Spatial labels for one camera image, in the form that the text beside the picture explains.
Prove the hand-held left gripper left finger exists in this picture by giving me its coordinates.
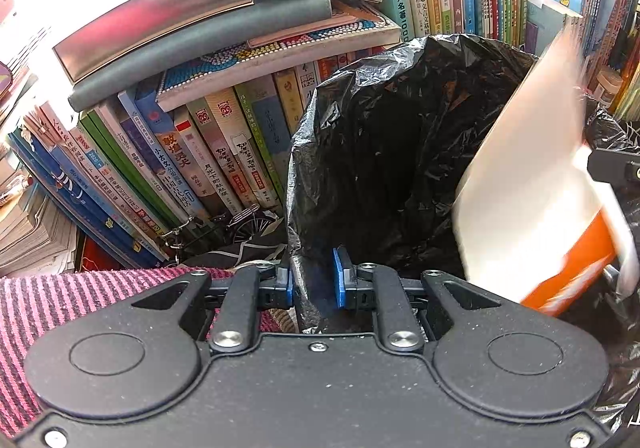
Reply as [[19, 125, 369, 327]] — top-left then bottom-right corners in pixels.
[[131, 265, 293, 355]]

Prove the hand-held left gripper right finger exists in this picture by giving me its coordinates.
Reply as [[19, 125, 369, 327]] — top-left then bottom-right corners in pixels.
[[332, 248, 503, 354]]

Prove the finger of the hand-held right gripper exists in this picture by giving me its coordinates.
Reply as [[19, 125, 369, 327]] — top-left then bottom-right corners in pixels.
[[587, 148, 640, 185]]

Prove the white and orange paper box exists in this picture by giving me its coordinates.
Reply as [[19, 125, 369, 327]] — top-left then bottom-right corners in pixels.
[[452, 25, 640, 316]]

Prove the black trash bag bin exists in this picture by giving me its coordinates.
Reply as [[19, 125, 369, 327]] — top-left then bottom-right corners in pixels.
[[282, 33, 640, 436]]

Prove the black miniature bicycle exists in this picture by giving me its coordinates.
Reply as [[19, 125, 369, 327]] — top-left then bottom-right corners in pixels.
[[160, 208, 286, 259]]

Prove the small white jar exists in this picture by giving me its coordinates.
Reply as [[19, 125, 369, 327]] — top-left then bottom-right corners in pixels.
[[590, 65, 623, 109]]

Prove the row of thin dark books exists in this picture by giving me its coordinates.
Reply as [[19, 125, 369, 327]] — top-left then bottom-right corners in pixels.
[[607, 3, 640, 121]]

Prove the row of leaning books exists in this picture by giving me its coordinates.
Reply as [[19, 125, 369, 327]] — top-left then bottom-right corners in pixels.
[[7, 48, 361, 269]]

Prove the row of blue spined books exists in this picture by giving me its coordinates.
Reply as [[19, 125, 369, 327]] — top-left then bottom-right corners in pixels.
[[525, 0, 633, 94]]

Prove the person's pink striped clothing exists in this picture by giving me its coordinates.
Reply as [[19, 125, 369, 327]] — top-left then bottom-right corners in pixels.
[[0, 265, 281, 434]]

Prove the grey soft cover book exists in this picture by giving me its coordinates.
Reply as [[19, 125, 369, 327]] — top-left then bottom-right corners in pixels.
[[67, 0, 333, 113]]

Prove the stack of paper booklets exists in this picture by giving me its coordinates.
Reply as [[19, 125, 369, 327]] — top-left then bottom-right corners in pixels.
[[0, 168, 83, 279]]

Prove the glossy hardcover book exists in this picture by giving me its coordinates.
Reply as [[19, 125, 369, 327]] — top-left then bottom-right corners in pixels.
[[52, 0, 255, 84]]

